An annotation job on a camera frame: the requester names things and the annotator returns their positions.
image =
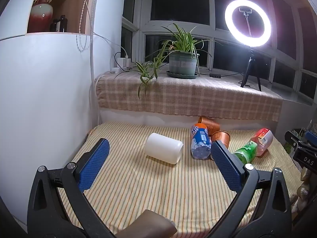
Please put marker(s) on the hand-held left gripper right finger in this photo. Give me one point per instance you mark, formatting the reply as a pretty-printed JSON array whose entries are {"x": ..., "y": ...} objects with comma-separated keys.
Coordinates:
[{"x": 226, "y": 167}]

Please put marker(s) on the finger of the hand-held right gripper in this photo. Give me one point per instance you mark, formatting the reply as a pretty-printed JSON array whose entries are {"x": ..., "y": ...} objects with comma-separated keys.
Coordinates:
[{"x": 301, "y": 142}]

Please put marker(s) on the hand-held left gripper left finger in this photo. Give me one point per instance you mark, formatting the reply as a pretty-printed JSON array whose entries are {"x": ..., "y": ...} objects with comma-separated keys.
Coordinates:
[{"x": 95, "y": 162}]

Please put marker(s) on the white cup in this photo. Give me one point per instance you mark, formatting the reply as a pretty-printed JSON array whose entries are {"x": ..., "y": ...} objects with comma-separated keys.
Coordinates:
[{"x": 162, "y": 148}]

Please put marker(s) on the copper cup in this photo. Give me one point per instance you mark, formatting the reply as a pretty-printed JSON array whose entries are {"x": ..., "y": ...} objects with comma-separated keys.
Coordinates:
[
  {"x": 222, "y": 138},
  {"x": 212, "y": 126}
]

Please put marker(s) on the green tea bottle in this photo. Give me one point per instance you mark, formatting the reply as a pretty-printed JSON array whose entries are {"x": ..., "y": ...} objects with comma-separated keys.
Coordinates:
[{"x": 245, "y": 152}]

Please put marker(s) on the beige lumpy object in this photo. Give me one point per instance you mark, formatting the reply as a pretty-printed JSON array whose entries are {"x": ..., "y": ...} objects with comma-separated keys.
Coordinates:
[{"x": 303, "y": 191}]

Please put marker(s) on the pink drink bottle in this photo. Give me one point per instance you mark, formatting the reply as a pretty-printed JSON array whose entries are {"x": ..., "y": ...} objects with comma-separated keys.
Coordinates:
[{"x": 264, "y": 141}]

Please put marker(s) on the orange soda bottle blue label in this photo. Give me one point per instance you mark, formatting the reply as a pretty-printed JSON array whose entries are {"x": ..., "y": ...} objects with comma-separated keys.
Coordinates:
[{"x": 200, "y": 138}]

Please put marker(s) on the striped yellow cloth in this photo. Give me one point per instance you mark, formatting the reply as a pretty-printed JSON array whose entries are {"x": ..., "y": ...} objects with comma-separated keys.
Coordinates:
[{"x": 148, "y": 186}]

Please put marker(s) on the plaid beige cloth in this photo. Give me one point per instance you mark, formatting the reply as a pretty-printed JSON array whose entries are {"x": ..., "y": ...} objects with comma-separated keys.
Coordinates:
[{"x": 198, "y": 99}]

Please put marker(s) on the brown rounded object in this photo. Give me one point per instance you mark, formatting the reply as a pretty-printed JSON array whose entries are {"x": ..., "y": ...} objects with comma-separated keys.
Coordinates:
[{"x": 151, "y": 224}]

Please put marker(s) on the black tripod stand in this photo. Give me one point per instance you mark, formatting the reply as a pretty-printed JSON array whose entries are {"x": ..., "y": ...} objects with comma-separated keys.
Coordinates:
[{"x": 251, "y": 67}]

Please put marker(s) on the white power strip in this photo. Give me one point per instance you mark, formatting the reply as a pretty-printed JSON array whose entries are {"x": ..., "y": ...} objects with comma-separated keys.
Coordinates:
[{"x": 120, "y": 70}]

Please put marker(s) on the green pot saucer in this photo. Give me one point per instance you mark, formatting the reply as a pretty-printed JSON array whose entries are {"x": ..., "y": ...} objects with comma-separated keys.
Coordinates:
[{"x": 182, "y": 75}]

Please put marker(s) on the white charger plug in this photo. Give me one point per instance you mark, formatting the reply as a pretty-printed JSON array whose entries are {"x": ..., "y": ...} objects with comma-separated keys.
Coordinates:
[
  {"x": 127, "y": 61},
  {"x": 121, "y": 62}
]

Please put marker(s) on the green flower pot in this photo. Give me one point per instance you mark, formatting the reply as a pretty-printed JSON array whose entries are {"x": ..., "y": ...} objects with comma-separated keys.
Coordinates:
[{"x": 182, "y": 64}]

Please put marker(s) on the spider plant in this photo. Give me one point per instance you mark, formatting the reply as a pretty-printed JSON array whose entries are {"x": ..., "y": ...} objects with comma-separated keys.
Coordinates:
[{"x": 182, "y": 41}]

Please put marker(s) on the dark glass bottle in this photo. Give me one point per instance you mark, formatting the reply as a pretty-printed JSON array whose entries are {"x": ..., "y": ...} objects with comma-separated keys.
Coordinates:
[
  {"x": 55, "y": 26},
  {"x": 63, "y": 24}
]

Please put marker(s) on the black phone holder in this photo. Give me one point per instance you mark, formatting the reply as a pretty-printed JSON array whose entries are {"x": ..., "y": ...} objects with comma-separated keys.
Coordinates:
[{"x": 245, "y": 11}]

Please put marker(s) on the red and white vase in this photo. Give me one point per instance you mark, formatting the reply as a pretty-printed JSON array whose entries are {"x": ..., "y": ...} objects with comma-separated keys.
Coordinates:
[{"x": 42, "y": 12}]

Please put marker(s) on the white window frame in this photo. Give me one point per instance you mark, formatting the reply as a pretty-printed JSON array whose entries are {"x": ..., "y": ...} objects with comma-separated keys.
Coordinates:
[{"x": 178, "y": 27}]

